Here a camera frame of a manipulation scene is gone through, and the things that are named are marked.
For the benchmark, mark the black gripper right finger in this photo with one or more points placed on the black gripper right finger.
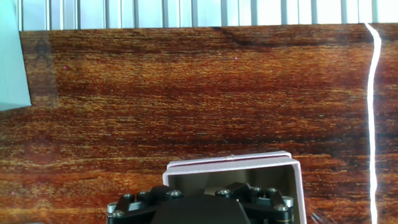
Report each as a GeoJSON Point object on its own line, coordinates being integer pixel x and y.
{"type": "Point", "coordinates": [267, 202]}

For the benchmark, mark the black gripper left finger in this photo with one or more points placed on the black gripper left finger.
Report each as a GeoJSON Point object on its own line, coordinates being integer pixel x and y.
{"type": "Point", "coordinates": [136, 205]}

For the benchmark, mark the pink cardboard box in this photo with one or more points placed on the pink cardboard box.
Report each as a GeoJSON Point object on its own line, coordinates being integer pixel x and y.
{"type": "Point", "coordinates": [230, 165]}

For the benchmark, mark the deep light blue box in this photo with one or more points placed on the deep light blue box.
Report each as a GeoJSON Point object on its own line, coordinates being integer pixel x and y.
{"type": "Point", "coordinates": [12, 56]}

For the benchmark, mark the wood grain table mat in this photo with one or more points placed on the wood grain table mat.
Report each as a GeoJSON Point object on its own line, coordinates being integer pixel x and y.
{"type": "Point", "coordinates": [199, 102]}

